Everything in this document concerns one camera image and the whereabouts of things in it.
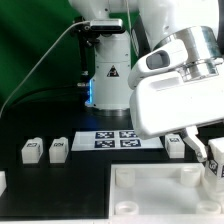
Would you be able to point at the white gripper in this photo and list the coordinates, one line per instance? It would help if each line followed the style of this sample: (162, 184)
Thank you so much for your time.
(164, 104)

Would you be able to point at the white square tabletop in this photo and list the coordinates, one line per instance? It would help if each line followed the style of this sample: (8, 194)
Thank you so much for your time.
(161, 194)

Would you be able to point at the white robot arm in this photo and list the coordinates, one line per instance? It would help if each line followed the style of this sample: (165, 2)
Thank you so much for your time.
(147, 26)

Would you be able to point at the white marker sheet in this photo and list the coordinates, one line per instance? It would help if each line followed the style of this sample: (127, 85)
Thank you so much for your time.
(112, 140)

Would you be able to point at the white block left edge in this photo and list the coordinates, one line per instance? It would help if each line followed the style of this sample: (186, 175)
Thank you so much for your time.
(3, 184)

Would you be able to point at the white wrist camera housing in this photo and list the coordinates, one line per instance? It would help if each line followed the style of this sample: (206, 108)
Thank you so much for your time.
(166, 58)

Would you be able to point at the grey camera on stand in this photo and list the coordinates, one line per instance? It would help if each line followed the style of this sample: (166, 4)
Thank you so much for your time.
(106, 24)

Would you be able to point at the black camera stand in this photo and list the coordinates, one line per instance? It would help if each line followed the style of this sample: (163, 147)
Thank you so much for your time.
(83, 46)

